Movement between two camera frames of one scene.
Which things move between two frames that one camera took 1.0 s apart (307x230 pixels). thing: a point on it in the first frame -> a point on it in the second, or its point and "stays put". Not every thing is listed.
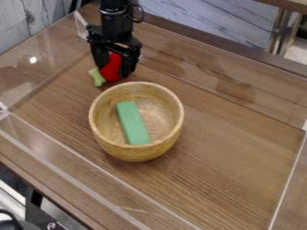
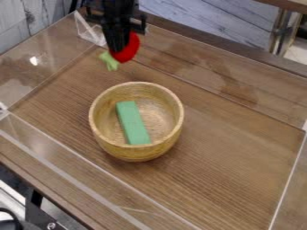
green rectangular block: (133, 123) stays put
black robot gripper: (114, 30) -> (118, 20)
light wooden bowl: (161, 111) stays put
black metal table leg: (38, 219) stays put
